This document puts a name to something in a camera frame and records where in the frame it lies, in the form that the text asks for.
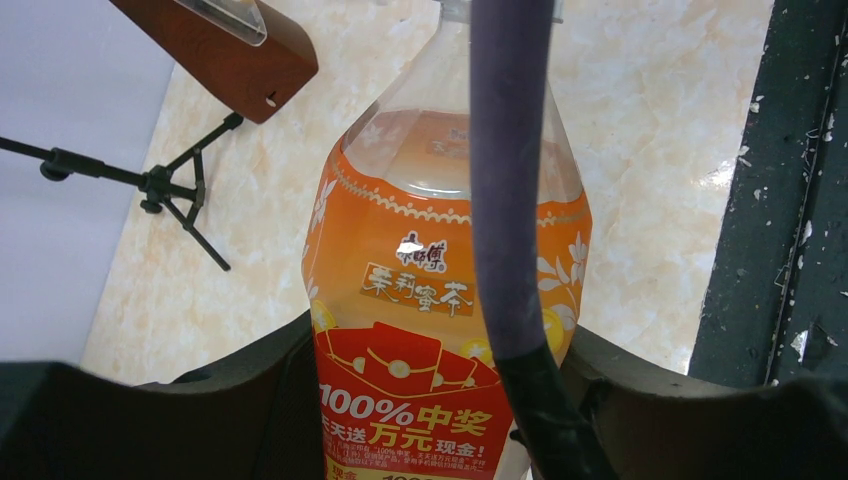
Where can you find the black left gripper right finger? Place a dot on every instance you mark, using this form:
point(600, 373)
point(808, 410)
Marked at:
point(654, 423)

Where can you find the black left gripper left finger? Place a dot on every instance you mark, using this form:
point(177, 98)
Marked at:
point(253, 414)

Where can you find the orange tea bottle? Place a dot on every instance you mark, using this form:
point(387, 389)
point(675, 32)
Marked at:
point(408, 388)

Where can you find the black mini tripod stand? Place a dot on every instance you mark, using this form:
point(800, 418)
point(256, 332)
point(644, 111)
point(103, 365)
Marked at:
point(161, 193)

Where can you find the brown wooden metronome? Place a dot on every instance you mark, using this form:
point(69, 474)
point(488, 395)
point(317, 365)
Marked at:
point(248, 55)

